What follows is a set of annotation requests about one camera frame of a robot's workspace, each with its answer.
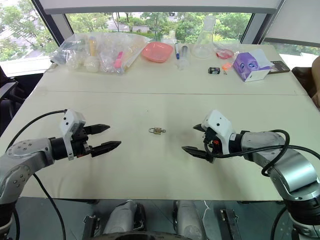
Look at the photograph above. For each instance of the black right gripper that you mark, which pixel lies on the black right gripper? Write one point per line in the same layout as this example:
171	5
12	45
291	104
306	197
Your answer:
212	142

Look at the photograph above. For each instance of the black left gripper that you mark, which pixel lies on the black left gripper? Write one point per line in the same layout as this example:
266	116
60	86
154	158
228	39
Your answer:
80	145

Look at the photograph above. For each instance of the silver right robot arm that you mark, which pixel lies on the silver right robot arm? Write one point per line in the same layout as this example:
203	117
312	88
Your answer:
282	160

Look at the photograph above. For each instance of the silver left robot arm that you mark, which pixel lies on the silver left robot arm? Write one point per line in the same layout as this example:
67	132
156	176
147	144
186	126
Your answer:
23	157

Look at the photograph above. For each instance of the dark rounded robot base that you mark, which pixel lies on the dark rounded robot base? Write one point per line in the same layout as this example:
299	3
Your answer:
140	236

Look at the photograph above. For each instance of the small brass padlock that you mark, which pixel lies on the small brass padlock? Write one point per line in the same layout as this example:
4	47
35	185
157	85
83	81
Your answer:
156	130

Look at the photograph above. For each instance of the black rectangular battery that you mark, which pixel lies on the black rectangular battery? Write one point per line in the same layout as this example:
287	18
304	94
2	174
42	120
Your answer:
214	70

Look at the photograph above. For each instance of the white round plastic cup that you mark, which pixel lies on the white round plastic cup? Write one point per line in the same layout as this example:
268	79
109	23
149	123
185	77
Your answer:
91	64

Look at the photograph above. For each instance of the pink plastic tool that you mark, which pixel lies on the pink plastic tool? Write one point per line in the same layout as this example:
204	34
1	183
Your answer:
118	61

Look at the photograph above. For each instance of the small orange plastic item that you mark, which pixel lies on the small orange plastic item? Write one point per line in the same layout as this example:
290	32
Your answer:
227	66

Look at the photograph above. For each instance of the purple tissue box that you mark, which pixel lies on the purple tissue box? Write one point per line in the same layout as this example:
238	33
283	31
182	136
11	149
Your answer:
247	66

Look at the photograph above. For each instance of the clear bag with red item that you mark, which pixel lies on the clear bag with red item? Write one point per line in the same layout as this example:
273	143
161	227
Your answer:
225	53

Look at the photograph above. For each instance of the blue marker pen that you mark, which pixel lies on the blue marker pen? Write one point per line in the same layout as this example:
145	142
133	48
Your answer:
177	52

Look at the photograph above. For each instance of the yellow plastic bottle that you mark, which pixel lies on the yellow plastic bottle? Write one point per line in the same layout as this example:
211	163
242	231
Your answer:
92	46

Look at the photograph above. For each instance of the clear zip bag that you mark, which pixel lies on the clear zip bag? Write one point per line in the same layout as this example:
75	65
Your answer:
125	47

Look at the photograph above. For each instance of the clear glass conical flask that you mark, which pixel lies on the clear glass conical flask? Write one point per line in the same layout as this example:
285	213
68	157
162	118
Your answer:
203	46

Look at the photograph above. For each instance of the clear bag with dark items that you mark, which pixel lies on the clear bag with dark items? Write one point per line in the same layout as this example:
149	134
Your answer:
65	51

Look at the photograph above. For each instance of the pink plastic tray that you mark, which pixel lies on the pink plastic tray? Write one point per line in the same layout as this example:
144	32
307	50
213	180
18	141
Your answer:
157	51

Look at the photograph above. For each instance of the dark office chair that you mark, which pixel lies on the dark office chair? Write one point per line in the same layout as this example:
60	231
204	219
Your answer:
8	100

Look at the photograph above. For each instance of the brown leather chair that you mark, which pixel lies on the brown leather chair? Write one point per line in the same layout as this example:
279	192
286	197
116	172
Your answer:
302	80

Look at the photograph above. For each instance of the grey roller blind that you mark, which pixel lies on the grey roller blind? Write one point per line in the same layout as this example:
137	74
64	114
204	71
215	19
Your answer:
160	5
295	20

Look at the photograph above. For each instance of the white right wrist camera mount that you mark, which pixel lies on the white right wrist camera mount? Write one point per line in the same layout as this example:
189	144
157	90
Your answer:
221	122

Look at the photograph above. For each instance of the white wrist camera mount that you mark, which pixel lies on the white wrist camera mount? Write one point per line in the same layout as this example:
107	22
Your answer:
71	118
221	122

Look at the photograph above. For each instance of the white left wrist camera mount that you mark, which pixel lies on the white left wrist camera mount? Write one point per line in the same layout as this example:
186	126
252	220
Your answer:
71	118

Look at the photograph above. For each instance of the black metal bracket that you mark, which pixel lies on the black metal bracket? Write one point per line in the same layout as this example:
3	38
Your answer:
230	223
90	227

